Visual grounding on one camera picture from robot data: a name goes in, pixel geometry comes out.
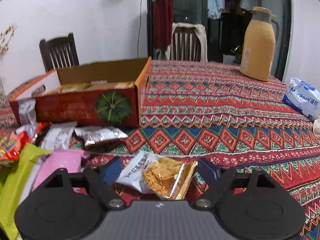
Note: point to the brown packet white label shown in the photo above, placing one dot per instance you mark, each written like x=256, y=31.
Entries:
x=100, y=136

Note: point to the white plant pot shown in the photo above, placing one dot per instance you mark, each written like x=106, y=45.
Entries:
x=228, y=58

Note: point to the yellow thermos jug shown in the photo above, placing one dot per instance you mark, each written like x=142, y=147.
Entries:
x=257, y=50

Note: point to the pink snack packet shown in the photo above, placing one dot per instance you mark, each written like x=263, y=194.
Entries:
x=60, y=165

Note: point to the red hanging tassel bundle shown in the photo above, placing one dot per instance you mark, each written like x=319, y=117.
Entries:
x=162, y=17

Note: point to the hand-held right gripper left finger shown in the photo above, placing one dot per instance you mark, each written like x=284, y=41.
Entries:
x=112, y=171

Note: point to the white snack packet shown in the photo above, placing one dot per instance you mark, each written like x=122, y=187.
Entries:
x=58, y=136

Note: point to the wooden chair with cloth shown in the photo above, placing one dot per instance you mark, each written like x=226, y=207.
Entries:
x=201, y=37

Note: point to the dark wooden chair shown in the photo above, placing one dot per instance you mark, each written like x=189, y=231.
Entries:
x=58, y=41

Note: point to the red colourful snack packet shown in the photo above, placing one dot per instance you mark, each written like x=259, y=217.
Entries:
x=10, y=150

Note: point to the brown wooden chair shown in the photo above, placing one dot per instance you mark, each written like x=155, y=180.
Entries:
x=186, y=45

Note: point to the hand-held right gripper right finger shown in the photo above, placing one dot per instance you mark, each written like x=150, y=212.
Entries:
x=207, y=172

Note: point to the silver snack packet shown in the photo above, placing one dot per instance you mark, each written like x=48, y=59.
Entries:
x=26, y=112

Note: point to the white cracker picture packet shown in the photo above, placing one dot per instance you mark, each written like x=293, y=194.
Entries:
x=155, y=177

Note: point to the yellow flower sprigs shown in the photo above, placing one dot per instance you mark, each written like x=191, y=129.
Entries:
x=7, y=33

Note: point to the red cardboard box pumpkin print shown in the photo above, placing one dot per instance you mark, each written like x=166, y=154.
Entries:
x=65, y=107

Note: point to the long green snack packet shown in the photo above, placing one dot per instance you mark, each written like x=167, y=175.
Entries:
x=15, y=187

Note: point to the dark framed sliding glass door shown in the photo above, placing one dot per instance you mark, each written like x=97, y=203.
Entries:
x=190, y=5

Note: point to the white blue tissue pack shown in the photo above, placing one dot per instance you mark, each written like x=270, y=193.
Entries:
x=302, y=97

